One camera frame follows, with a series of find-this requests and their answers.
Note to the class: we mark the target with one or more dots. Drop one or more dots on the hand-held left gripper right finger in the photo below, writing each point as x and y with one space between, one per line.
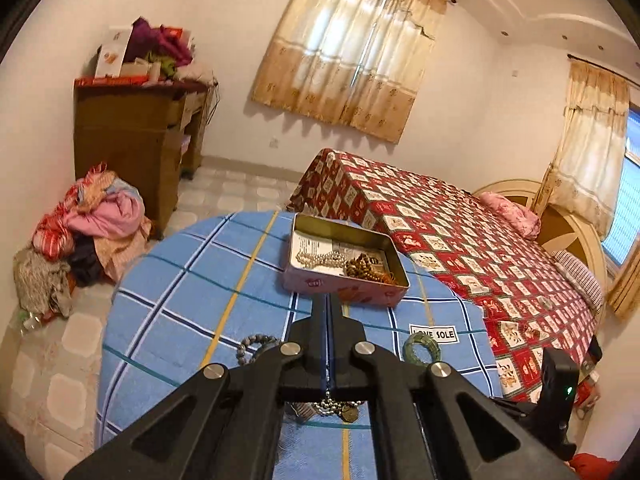
345 350

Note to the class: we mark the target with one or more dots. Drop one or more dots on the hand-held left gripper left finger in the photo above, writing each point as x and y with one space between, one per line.
312 340

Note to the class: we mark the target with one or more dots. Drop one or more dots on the pink metal tin box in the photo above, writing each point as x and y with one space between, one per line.
320 285

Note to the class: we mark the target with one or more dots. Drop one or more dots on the green jade bangle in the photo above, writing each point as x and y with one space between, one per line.
408 346

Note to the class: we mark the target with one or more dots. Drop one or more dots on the printed paper lining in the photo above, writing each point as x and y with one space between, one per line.
352 250

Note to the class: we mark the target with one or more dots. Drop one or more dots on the striped pillow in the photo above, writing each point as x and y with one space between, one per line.
582 275

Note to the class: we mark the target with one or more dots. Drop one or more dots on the beige curtain panel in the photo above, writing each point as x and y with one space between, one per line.
625 280

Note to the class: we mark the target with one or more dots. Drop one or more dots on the blue plaid tablecloth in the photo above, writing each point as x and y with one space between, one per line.
200 285

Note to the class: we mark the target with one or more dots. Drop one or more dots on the bed with red printed bedspread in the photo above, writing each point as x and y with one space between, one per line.
450 230

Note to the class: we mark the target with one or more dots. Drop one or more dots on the cream wooden headboard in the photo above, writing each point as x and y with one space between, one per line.
565 225

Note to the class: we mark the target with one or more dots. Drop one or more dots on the pink pillow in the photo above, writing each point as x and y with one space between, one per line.
515 215

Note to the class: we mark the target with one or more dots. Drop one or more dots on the window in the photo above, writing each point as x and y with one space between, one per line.
625 200

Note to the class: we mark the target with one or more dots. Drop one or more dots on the pink garment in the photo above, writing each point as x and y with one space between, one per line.
110 220

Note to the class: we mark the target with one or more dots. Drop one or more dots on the dark purple cloth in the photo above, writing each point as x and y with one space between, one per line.
85 262

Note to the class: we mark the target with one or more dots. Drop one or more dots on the narrow beige patterned curtain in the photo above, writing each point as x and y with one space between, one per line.
585 135

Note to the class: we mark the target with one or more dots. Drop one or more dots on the brown wooden desk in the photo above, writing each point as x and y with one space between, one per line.
125 160

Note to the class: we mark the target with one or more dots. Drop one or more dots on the orange floral cloth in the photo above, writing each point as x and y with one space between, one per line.
97 185

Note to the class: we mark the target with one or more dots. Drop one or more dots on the grey patterned cloth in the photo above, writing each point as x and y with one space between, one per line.
42 280

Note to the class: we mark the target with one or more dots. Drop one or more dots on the red checked cloth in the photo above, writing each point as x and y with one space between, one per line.
50 237

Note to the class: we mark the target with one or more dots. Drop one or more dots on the wide beige patterned curtain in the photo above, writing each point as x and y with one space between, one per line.
350 60

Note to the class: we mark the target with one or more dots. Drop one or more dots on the clear plastic bottles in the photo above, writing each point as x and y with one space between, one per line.
30 321

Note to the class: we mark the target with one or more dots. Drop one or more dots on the beige cloth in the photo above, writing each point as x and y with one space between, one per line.
195 72

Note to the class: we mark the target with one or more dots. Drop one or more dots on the green cloth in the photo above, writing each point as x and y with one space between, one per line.
167 66

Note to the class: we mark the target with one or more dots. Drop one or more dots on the flat red box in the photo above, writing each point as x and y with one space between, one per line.
110 80

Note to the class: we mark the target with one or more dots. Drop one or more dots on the purple and magenta clothes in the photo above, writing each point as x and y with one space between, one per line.
155 40

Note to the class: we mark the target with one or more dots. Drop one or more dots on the white cardboard box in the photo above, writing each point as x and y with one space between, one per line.
112 52

